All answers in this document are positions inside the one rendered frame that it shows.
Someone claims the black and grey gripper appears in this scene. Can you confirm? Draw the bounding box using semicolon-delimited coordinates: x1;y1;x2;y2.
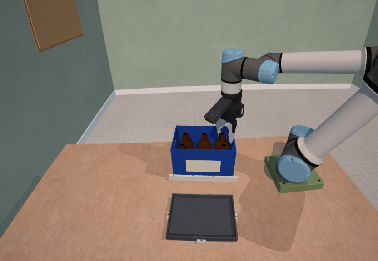
215;89;244;144

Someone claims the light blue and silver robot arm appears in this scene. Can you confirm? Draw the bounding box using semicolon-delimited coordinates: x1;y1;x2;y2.
221;46;378;184

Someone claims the blue plastic crate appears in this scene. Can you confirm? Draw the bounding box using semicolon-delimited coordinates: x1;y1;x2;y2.
170;125;237;176

